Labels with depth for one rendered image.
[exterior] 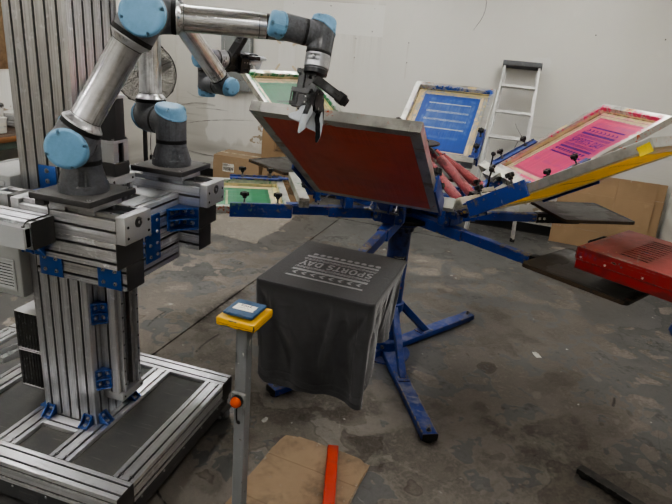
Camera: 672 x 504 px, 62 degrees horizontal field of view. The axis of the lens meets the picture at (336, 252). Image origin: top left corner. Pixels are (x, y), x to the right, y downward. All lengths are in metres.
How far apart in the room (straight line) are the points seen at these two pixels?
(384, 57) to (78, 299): 4.90
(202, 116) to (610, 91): 4.71
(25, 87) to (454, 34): 4.88
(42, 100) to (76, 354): 0.96
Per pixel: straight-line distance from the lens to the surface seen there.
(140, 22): 1.65
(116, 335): 2.35
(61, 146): 1.72
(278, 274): 2.06
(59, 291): 2.37
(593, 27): 6.31
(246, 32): 1.82
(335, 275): 2.09
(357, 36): 6.62
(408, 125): 1.76
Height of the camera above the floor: 1.75
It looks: 20 degrees down
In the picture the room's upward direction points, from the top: 5 degrees clockwise
